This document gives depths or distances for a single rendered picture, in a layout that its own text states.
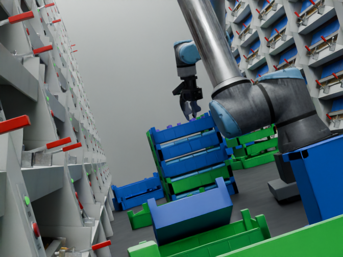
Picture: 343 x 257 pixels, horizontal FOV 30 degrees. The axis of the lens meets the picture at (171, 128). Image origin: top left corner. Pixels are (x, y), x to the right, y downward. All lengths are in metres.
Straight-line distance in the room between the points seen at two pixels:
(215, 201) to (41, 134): 0.48
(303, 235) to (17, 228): 0.32
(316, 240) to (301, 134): 1.74
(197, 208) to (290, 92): 0.76
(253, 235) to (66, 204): 0.45
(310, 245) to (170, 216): 1.13
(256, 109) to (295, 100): 0.14
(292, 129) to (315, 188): 0.73
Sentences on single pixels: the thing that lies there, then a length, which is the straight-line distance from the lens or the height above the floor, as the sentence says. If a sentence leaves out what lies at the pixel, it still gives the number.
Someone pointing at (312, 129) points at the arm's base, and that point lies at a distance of 2.22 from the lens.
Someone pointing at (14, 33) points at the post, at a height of 0.62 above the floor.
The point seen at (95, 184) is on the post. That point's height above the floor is 0.23.
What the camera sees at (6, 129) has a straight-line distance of 0.49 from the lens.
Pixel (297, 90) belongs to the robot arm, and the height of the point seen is 0.35.
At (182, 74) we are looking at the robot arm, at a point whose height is 0.60.
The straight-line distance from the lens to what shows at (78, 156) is 2.07.
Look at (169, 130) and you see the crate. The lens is 2.91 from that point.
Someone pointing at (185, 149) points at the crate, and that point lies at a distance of 2.91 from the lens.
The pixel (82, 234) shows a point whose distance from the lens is 1.37.
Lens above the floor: 0.30
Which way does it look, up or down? 1 degrees up
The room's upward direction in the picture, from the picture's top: 17 degrees counter-clockwise
